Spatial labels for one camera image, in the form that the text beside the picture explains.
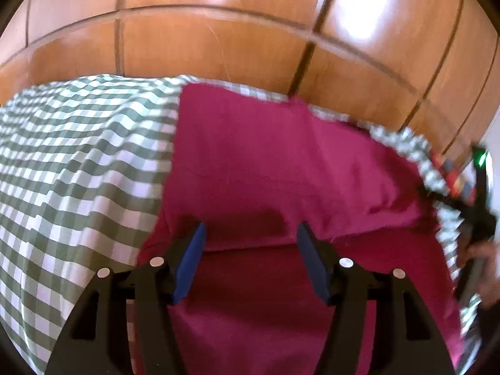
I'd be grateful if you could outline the green checked bedsheet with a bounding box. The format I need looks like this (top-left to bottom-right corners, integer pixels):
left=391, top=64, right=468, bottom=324
left=0, top=73, right=486, bottom=375

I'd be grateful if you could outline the wooden panelled wardrobe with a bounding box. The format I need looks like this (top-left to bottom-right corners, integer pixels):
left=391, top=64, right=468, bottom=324
left=0, top=0, right=500, bottom=161

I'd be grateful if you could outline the person's right hand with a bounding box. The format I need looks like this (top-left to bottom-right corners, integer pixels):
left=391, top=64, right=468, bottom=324
left=461, top=237, right=500, bottom=310

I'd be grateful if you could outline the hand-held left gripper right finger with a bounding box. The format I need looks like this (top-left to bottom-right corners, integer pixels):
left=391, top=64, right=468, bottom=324
left=296, top=222, right=458, bottom=375

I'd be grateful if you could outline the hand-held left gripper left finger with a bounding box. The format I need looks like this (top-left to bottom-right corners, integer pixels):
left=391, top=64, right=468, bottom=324
left=45, top=222, right=207, bottom=375

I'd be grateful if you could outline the red fleece garment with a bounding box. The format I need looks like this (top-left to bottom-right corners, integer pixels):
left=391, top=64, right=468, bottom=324
left=131, top=84, right=466, bottom=375

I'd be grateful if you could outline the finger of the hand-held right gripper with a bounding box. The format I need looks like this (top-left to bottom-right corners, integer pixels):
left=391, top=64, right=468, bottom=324
left=416, top=185, right=476, bottom=215

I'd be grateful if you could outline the multicoloured plaid pillow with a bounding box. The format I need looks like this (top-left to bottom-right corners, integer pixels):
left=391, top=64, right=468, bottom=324
left=430, top=152, right=479, bottom=204

